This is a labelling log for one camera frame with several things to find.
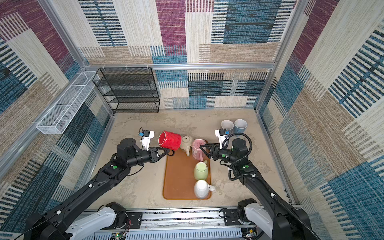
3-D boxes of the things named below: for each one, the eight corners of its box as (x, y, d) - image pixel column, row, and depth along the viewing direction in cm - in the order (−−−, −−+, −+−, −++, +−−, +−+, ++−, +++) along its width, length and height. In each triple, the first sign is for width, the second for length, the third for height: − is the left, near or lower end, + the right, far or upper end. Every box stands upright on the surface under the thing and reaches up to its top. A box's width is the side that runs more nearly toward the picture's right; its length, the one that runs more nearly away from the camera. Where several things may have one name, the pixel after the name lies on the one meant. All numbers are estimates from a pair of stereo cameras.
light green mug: (194, 180, 86) (194, 174, 79) (194, 167, 91) (194, 160, 84) (207, 180, 86) (208, 174, 79) (206, 166, 91) (207, 160, 84)
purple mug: (220, 135, 108) (222, 126, 101) (219, 128, 112) (221, 119, 105) (231, 135, 108) (234, 126, 101) (230, 128, 112) (232, 119, 105)
